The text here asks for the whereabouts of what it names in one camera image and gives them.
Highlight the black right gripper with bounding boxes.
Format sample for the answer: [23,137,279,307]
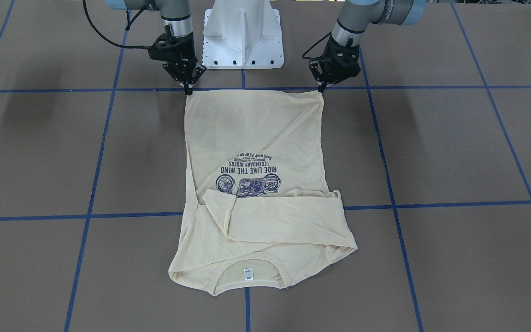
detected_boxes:
[149,33,206,96]

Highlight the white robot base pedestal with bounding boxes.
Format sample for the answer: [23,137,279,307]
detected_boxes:
[202,0,284,69]

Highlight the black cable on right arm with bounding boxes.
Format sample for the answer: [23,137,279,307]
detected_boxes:
[82,0,155,49]

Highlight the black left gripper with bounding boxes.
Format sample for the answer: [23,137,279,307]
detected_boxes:
[309,36,361,93]

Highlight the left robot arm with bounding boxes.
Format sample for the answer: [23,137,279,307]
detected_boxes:
[302,0,426,93]

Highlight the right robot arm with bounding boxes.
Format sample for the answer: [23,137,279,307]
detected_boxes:
[106,0,206,96]

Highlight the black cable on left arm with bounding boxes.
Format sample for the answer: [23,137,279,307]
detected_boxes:
[302,31,332,60]

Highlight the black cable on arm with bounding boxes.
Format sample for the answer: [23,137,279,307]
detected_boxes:
[302,31,332,60]
[82,0,155,49]

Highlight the beige long-sleeve graphic t-shirt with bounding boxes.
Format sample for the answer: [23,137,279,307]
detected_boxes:
[168,89,358,296]

